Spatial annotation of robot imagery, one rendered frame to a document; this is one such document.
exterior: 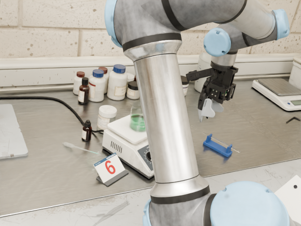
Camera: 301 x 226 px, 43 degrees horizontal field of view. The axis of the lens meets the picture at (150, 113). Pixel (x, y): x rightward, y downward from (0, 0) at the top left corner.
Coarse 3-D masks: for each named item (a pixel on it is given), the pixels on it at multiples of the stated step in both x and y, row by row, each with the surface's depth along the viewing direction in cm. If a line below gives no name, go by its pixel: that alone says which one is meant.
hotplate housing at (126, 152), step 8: (104, 136) 117; (112, 136) 115; (120, 136) 114; (104, 144) 118; (112, 144) 115; (120, 144) 113; (128, 144) 112; (136, 144) 112; (144, 144) 113; (112, 152) 117; (120, 152) 114; (128, 152) 112; (136, 152) 110; (128, 160) 113; (136, 160) 111; (136, 168) 112; (144, 168) 109; (152, 176) 111
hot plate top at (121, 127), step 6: (120, 120) 119; (126, 120) 120; (108, 126) 115; (114, 126) 115; (120, 126) 116; (126, 126) 117; (120, 132) 113; (126, 132) 114; (132, 132) 114; (126, 138) 111; (132, 138) 111; (138, 138) 112; (144, 138) 113
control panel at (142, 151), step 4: (148, 144) 114; (140, 148) 111; (144, 148) 112; (148, 148) 113; (140, 152) 110; (144, 152) 111; (144, 156) 110; (144, 160) 110; (148, 160) 110; (148, 164) 110; (152, 168) 110
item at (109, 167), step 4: (116, 156) 111; (108, 160) 109; (112, 160) 110; (116, 160) 111; (100, 164) 107; (104, 164) 108; (108, 164) 108; (112, 164) 109; (116, 164) 110; (120, 164) 111; (100, 168) 106; (104, 168) 107; (108, 168) 108; (112, 168) 109; (116, 168) 110; (120, 168) 111; (100, 172) 106; (104, 172) 106; (108, 172) 107; (112, 172) 108; (116, 172) 109; (104, 176) 106; (108, 176) 107
